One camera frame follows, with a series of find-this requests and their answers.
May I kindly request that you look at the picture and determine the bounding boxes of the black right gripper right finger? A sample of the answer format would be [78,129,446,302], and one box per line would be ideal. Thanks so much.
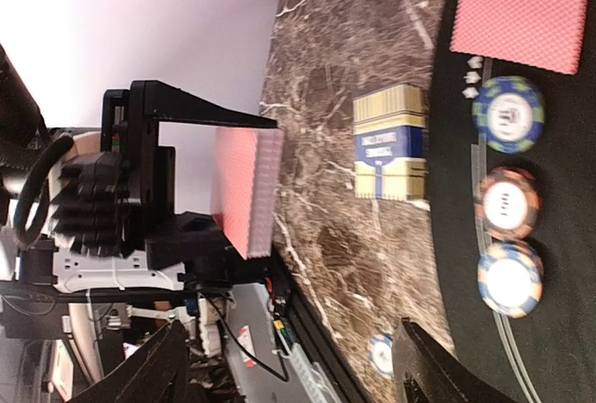
[392,317,511,403]

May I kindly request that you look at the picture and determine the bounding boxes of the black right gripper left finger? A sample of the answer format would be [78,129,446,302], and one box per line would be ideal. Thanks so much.
[76,321,189,403]

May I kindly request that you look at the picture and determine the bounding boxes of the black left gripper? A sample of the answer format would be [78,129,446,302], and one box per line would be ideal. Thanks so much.
[50,81,278,277]

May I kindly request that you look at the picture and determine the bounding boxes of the blue tan chip stack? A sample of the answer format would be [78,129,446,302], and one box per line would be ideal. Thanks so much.
[367,334,394,379]

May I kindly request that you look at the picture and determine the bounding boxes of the red playing card deck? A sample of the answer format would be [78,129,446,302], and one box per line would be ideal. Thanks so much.
[210,128,284,260]

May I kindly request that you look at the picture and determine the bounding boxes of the brown chip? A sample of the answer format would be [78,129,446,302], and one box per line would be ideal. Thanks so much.
[474,167,541,241]

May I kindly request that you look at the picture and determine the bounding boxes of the red cards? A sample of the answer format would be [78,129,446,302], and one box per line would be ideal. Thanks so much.
[450,0,588,74]

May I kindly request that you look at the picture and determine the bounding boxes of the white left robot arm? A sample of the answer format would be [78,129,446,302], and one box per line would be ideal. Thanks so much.
[1,56,283,341]

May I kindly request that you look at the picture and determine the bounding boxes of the round black poker mat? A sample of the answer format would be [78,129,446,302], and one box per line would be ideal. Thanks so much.
[427,0,595,402]

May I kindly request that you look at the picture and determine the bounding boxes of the white cable tray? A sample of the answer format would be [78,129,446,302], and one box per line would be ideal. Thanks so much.
[289,343,341,403]

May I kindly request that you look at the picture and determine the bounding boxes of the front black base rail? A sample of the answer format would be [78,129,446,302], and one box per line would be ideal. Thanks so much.
[271,251,373,403]

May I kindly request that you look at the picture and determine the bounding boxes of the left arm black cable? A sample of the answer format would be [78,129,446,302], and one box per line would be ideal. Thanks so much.
[12,135,75,250]

